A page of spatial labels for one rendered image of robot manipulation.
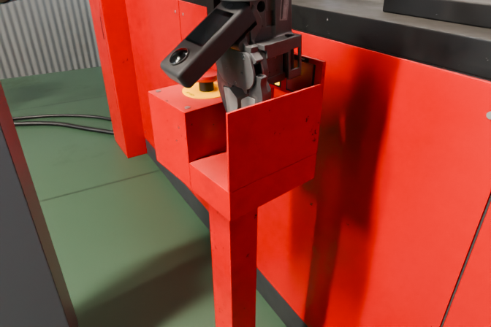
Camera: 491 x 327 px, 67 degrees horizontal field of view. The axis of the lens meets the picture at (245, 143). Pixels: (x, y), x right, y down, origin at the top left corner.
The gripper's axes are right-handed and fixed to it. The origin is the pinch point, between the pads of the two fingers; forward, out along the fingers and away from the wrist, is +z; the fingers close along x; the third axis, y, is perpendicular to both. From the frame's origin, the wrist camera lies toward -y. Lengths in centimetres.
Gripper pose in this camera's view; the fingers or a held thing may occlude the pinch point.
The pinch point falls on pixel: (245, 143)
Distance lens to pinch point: 50.5
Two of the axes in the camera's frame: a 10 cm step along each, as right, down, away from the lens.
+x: -6.3, -3.6, 6.8
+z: 0.6, 8.6, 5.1
